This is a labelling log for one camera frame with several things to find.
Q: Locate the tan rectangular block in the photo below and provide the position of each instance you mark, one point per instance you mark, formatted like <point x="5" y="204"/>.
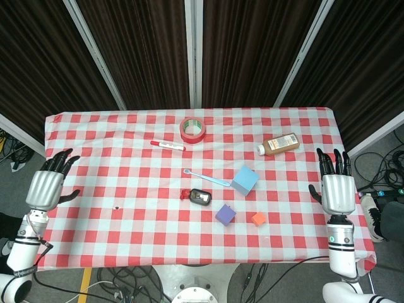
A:
<point x="281" y="144"/>

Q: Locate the white partition base rail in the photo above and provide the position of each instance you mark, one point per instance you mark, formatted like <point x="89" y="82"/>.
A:
<point x="378" y="132"/>
<point x="19" y="131"/>

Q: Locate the red white marker pen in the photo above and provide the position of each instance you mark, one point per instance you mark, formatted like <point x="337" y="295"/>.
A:
<point x="167" y="145"/>

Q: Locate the black device with lights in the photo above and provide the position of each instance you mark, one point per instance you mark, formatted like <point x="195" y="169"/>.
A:
<point x="380" y="192"/>

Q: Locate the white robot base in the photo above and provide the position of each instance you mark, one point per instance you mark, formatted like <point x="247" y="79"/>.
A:
<point x="195" y="284"/>

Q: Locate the light blue toothbrush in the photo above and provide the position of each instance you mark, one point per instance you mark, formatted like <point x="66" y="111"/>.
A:
<point x="208" y="177"/>

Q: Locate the large light blue cube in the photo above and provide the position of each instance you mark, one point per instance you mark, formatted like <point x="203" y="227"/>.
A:
<point x="244" y="181"/>

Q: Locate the white black sneaker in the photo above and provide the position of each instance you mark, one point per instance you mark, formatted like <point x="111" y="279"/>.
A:
<point x="370" y="214"/>

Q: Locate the white partition frame post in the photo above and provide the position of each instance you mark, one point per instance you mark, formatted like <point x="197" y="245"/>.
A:
<point x="303" y="57"/>
<point x="194" y="53"/>
<point x="94" y="57"/>

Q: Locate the yellow floor tape strip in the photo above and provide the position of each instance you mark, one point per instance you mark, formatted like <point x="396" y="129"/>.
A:
<point x="84" y="284"/>

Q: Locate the dark trouser leg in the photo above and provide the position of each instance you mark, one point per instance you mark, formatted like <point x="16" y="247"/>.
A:
<point x="393" y="221"/>

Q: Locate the dark ribbed partition panel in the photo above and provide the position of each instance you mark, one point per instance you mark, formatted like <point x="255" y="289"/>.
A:
<point x="41" y="63"/>
<point x="142" y="53"/>
<point x="252" y="53"/>
<point x="363" y="63"/>

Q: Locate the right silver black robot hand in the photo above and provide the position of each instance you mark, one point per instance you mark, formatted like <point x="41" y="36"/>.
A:
<point x="339" y="195"/>

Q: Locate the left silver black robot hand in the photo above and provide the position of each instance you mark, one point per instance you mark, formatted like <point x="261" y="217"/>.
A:
<point x="44" y="189"/>

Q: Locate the red tape roll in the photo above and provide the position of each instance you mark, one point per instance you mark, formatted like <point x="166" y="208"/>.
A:
<point x="193" y="135"/>

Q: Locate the small orange cube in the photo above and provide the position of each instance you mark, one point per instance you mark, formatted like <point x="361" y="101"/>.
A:
<point x="258" y="219"/>

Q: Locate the black ink bottle red cap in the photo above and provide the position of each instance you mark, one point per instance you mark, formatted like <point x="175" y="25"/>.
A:
<point x="199" y="197"/>

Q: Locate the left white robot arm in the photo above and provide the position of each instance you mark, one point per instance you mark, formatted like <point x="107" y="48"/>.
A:
<point x="22" y="252"/>

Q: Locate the purple cube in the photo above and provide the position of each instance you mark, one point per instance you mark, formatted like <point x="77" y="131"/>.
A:
<point x="225" y="215"/>

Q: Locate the red white checkered tablecloth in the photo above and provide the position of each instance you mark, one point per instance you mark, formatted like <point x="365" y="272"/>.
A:
<point x="142" y="227"/>

